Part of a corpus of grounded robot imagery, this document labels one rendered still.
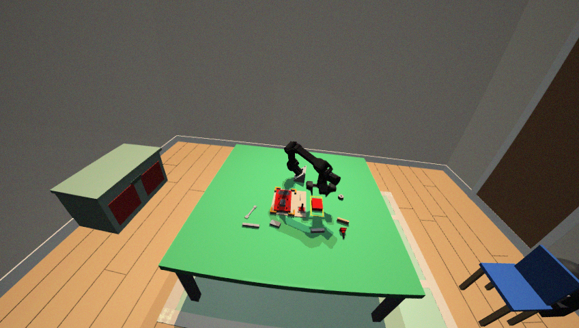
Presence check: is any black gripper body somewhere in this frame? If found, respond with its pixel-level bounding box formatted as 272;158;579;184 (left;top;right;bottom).
306;176;336;192

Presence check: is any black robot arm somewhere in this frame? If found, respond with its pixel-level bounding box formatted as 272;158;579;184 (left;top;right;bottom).
284;141;341;195

